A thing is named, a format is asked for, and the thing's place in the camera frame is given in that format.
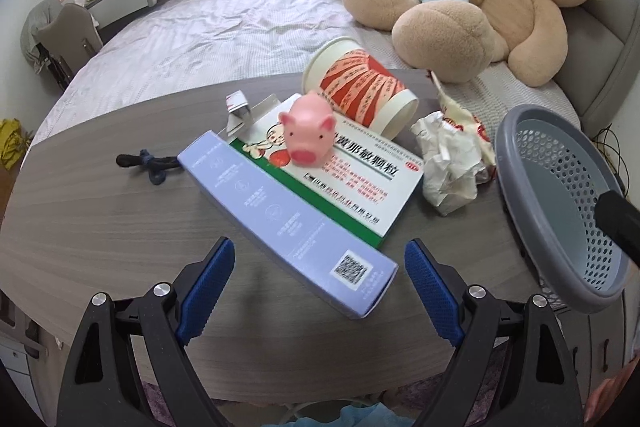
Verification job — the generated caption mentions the long lavender cardboard box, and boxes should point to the long lavender cardboard box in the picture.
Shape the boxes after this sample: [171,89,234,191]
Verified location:
[177,131,399,320]

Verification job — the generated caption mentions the red and white paper cup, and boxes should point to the red and white paper cup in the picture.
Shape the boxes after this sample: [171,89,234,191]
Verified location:
[302,37,419,142]

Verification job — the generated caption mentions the black cables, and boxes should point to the black cables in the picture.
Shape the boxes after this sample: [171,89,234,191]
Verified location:
[592,117,627,190]

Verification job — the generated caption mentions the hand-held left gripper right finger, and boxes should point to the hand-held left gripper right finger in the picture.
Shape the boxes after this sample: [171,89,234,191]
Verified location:
[404,238,586,427]

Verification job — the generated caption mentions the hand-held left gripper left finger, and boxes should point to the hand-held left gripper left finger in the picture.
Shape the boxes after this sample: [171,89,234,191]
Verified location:
[57,237,236,427]

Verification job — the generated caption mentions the small white carton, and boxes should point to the small white carton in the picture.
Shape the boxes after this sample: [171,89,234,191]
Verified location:
[224,91,281,138]

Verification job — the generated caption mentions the white paper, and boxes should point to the white paper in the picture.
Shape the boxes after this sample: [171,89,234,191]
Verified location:
[410,111,483,217]

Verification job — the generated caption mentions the bed with pale checked sheet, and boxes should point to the bed with pale checked sheet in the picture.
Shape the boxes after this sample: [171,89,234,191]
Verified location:
[30,0,581,148]

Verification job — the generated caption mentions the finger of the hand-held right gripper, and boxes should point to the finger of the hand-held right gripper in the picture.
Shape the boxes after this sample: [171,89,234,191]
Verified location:
[594,189,640,269]

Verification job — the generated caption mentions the black and blue strap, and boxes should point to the black and blue strap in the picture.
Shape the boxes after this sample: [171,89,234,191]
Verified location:
[116,149,182,186]

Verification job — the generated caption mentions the grey garment on chair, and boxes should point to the grey garment on chair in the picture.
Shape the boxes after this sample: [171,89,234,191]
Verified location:
[20,0,63,68]

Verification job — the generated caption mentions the grey perforated plastic basket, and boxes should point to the grey perforated plastic basket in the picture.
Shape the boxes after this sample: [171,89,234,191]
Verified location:
[495,103,632,314]

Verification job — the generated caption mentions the green and white medicine box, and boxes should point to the green and white medicine box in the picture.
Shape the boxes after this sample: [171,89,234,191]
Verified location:
[230,93,426,252]

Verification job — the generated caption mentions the yellow bag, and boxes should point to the yellow bag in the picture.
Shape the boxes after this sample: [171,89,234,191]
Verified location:
[0,118,34,168]

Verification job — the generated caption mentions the pink rubber pig toy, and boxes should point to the pink rubber pig toy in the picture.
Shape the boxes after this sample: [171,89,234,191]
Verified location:
[277,90,337,168]

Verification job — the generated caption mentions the grey chair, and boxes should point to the grey chair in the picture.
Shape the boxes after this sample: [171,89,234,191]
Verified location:
[37,3,103,80]

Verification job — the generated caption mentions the snack wrapper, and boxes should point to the snack wrapper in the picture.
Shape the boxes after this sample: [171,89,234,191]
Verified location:
[427,69,498,185]

